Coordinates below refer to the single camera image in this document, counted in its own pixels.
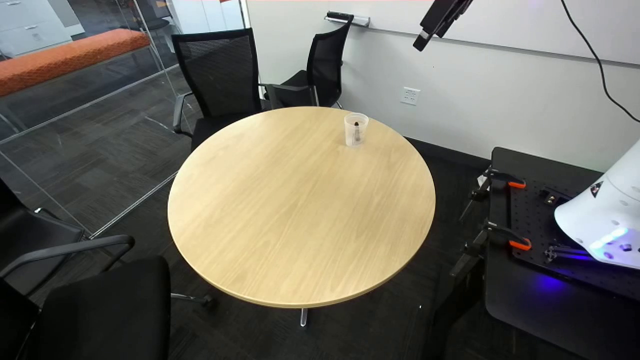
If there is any clear plastic cup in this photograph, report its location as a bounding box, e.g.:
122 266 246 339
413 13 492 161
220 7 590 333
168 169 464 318
344 113 370 148

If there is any whiteboard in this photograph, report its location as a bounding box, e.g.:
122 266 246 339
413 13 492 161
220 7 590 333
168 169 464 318
246 0 640 66

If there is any silver whiteboard tray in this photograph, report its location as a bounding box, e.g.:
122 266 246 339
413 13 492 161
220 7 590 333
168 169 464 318
324 11 371 28

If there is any black clamp with orange tip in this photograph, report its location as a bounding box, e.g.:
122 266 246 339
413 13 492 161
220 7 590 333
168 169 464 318
459 167 527 222
449 222 533 279

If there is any pair of black mesh chairs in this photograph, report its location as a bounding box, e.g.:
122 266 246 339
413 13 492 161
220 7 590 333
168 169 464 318
171 20 355 152

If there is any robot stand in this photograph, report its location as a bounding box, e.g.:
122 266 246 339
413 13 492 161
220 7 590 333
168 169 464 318
429 146 640 360

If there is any orange bench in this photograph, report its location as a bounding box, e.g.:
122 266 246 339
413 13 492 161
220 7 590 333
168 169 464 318
0 28 151 98

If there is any white cabinet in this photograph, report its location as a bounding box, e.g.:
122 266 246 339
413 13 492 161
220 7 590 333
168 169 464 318
0 0 86 59

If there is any pair of black office chairs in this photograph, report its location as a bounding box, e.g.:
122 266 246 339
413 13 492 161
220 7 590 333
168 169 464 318
0 177 217 360

